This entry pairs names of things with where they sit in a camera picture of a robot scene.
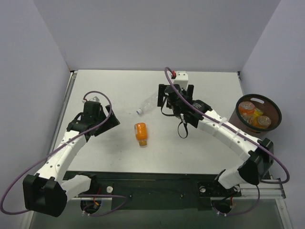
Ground clear plastic bottle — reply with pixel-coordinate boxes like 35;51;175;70
136;92;158;116

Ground orange floral tea bottle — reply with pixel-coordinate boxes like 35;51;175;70
238;101;255;120

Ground yellow bottle blue cap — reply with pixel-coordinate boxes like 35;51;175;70
248;107;264;124

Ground orange bottle navy label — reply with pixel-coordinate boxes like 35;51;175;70
252;115;272;129

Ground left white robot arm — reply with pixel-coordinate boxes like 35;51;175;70
22;101;120;217

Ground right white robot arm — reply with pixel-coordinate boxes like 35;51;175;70
157;84;273;195

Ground brown round bin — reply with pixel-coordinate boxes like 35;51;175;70
229;94;282;137

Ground short orange juice bottle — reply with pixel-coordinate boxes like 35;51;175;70
134;123;148;146

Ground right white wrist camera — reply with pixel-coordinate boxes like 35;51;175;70
172;71;189;90

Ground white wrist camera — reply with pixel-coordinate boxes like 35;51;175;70
82;96;100;103
172;71;189;90

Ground black loop cable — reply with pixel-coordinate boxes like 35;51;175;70
161;97;189;139

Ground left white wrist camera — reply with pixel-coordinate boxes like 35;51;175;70
82;96;100;103

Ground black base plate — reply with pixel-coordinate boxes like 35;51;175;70
64;171;241;210

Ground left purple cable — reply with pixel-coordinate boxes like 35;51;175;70
0;90;129;217

